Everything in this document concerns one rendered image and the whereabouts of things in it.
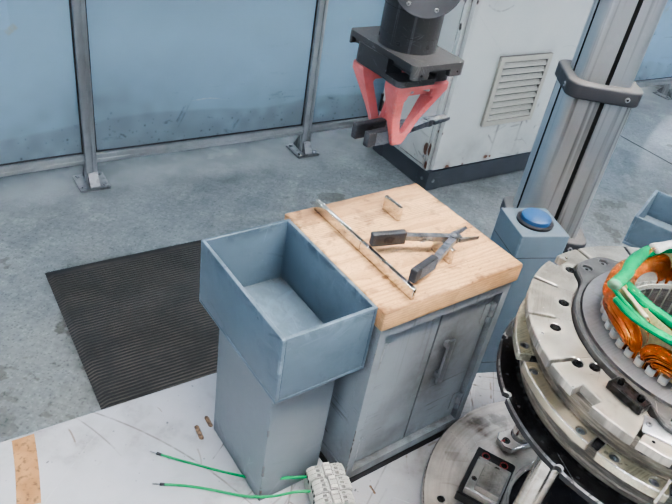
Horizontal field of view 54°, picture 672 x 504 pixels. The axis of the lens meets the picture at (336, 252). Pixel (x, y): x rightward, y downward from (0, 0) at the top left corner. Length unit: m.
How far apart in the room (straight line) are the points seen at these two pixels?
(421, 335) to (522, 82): 2.51
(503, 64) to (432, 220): 2.25
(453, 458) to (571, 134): 0.50
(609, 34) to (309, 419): 0.66
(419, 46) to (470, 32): 2.18
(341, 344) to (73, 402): 1.40
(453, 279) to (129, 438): 0.45
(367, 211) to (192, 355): 1.34
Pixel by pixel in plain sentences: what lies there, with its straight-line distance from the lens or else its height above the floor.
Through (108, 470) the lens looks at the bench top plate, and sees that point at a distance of 0.86.
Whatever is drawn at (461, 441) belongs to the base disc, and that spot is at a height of 0.80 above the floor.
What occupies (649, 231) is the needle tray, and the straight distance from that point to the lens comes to 0.96.
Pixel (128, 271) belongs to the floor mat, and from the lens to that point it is 2.37.
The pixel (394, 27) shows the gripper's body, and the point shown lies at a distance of 0.64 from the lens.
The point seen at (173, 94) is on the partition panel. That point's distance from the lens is 2.82.
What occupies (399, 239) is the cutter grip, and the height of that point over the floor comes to 1.09.
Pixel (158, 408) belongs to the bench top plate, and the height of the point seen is 0.78.
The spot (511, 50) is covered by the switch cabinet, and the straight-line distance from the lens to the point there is 3.03.
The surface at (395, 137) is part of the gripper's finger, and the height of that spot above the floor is 1.19.
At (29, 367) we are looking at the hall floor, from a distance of 2.09.
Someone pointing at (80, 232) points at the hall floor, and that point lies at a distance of 2.59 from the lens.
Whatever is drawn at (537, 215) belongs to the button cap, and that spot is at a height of 1.04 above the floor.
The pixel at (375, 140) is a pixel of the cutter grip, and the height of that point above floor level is 1.19.
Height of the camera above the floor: 1.47
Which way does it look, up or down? 35 degrees down
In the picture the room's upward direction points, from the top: 10 degrees clockwise
